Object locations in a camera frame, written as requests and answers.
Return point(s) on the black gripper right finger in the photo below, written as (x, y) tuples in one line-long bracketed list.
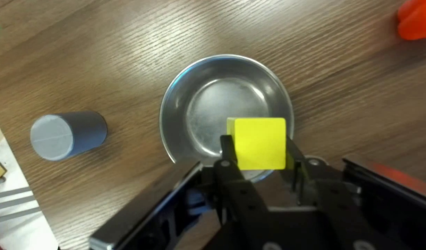
[(296, 162)]

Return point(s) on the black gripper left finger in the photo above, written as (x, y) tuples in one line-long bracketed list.
[(228, 165)]

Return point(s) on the yellow cube block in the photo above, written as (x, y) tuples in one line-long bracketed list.
[(260, 141)]

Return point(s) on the silver metal bowl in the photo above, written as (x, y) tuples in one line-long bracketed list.
[(204, 94)]

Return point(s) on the grey cylinder block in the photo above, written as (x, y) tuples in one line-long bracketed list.
[(58, 136)]

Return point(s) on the orange toy pepper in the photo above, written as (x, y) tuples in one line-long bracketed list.
[(412, 19)]

